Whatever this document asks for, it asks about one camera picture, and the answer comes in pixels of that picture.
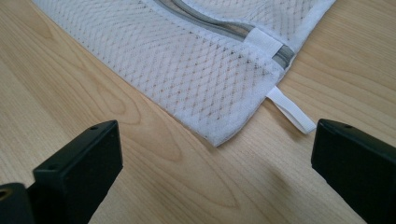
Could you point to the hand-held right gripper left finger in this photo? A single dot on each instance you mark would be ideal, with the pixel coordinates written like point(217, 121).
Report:
point(77, 168)

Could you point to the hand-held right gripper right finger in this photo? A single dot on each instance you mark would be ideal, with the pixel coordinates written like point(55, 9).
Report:
point(358, 168)

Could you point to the white mesh laundry bag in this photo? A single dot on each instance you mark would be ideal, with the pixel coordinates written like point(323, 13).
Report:
point(186, 77)

